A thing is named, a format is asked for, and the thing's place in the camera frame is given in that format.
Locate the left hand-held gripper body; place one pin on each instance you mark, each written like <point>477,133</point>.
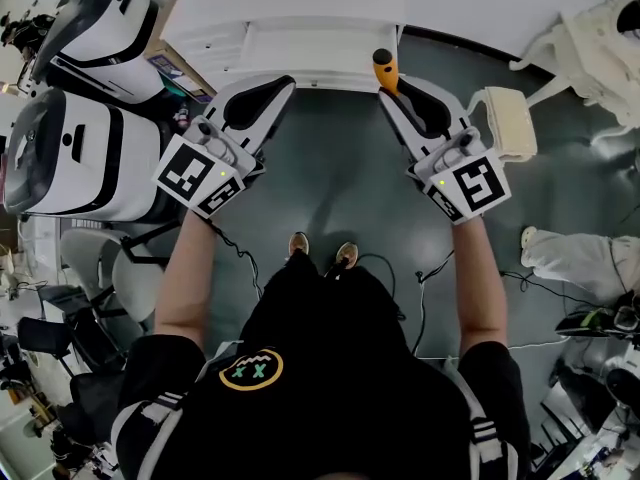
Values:
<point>192,178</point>

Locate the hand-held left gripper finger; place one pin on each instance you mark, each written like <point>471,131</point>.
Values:
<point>275,118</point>
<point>245,103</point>

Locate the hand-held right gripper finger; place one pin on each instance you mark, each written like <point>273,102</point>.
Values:
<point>407,133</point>
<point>442,113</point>

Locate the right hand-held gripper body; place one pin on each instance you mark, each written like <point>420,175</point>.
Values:
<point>480,188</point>

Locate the white drawer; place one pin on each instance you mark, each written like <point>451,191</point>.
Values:
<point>310,53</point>

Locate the person's right forearm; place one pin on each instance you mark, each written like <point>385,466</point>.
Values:
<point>477,283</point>

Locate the person's left forearm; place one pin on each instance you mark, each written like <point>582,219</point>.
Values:
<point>182,278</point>

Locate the small dark bottle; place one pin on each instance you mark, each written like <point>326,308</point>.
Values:
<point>181,113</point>

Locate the cream footstool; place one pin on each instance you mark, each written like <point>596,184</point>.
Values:
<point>510,123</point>

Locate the person's shoe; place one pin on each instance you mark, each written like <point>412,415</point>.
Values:
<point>299,245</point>
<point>528,243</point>
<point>346,254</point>

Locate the flat cardboard box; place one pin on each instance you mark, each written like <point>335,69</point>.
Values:
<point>172,70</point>

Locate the grey office chair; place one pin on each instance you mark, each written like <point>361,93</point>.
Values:
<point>135,278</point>

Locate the person's left shoe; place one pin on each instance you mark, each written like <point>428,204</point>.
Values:
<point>299,245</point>

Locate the person's right shoe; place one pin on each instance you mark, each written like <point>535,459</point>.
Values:
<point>346,254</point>

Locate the cream ornate table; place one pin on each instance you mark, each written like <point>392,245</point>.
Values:
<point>590,48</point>

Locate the person's black shorts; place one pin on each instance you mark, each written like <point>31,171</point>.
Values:
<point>325,313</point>

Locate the black chair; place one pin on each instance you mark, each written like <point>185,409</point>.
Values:
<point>45,340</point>

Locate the person's black t-shirt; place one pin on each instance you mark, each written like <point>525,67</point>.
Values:
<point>340,418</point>

